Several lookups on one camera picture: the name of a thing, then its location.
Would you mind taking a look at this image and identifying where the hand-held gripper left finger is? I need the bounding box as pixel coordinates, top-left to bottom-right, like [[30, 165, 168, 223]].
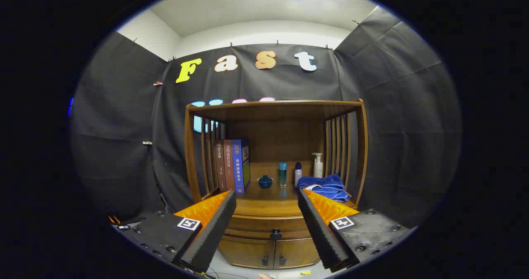
[[120, 190, 237, 273]]

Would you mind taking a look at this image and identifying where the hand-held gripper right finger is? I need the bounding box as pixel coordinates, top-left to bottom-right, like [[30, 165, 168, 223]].
[[298, 188, 416, 273]]

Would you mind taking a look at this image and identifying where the wooden drawer with black knob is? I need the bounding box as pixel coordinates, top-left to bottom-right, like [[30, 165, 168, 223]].
[[223, 215, 321, 241]]

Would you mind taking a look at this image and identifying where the wooden countertop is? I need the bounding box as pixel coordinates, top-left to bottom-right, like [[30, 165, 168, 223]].
[[201, 161, 359, 218]]

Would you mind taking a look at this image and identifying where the wooden cabinet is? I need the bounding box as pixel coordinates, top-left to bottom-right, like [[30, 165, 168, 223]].
[[184, 99, 368, 270]]

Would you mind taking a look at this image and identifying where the folded blue towel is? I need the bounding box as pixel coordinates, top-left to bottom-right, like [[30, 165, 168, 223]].
[[297, 174, 352, 203]]

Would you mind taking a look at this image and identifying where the white pump bottle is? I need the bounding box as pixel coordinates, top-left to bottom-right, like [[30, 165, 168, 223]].
[[312, 153, 324, 179]]

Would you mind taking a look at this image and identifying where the dark brown book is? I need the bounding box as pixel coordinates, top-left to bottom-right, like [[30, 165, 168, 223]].
[[212, 141, 227, 192]]

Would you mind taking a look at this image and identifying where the reddish brown book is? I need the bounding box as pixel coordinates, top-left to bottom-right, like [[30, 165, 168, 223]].
[[223, 140, 236, 193]]

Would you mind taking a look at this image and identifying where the thick blue book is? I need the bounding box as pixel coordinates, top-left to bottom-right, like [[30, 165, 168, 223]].
[[231, 139, 251, 194]]

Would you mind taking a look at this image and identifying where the tangle of thin cables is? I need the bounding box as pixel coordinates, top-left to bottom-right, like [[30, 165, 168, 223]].
[[202, 266, 250, 279]]

